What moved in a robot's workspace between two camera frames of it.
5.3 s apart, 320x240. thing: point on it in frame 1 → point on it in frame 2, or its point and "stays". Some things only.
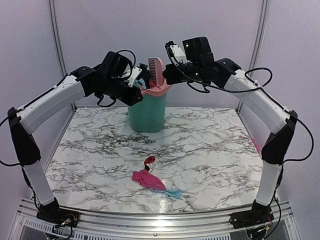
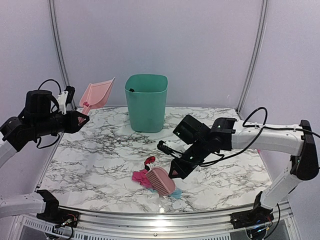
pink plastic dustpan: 162,88 → 95,95
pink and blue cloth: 148,180 stays
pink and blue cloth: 176,193 stays
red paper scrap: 149,160 stays
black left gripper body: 112,88 → 46,125
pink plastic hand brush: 156,70 → 161,180
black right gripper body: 193,72 → 200,153
